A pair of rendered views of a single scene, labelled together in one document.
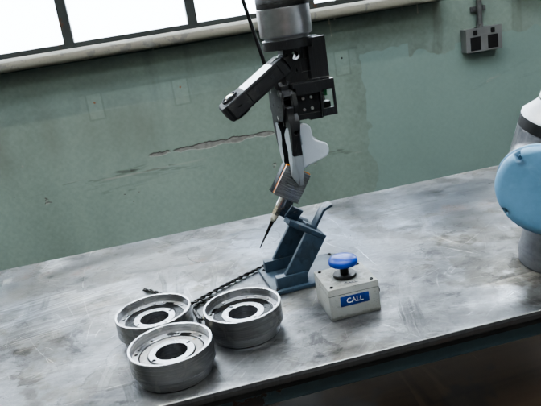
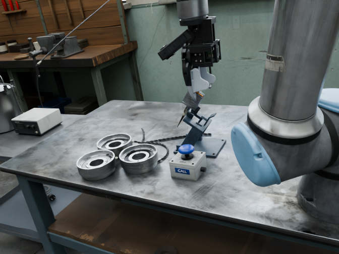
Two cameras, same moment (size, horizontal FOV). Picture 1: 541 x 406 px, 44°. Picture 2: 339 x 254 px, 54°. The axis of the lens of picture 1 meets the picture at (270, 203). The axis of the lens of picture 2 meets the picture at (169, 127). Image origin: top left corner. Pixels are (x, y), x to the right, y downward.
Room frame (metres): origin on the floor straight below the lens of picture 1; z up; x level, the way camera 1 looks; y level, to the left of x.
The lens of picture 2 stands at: (0.27, -0.54, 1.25)
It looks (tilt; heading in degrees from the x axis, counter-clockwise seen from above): 23 degrees down; 41
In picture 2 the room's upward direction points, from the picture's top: 9 degrees counter-clockwise
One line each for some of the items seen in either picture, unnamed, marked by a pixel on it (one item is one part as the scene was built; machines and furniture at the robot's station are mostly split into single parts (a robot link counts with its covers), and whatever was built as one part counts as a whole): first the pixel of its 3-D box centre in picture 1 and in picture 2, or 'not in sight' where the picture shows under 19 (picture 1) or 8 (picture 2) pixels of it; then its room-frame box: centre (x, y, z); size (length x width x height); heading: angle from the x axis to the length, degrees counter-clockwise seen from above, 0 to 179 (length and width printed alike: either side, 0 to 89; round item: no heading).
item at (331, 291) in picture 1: (350, 287); (189, 164); (0.84, -0.09, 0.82); 0.08 x 0.07 x 0.05; 100
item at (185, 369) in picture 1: (172, 357); (97, 165); (0.73, 0.15, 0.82); 0.10 x 0.10 x 0.04
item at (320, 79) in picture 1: (297, 80); (199, 42); (0.97, -0.07, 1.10); 0.09 x 0.08 x 0.12; 102
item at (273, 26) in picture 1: (283, 23); (192, 9); (0.97, -0.06, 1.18); 0.08 x 0.08 x 0.05
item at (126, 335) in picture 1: (155, 323); (115, 146); (0.83, 0.18, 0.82); 0.10 x 0.10 x 0.04
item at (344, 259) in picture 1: (344, 271); (186, 155); (0.84, -0.09, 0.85); 0.04 x 0.04 x 0.05
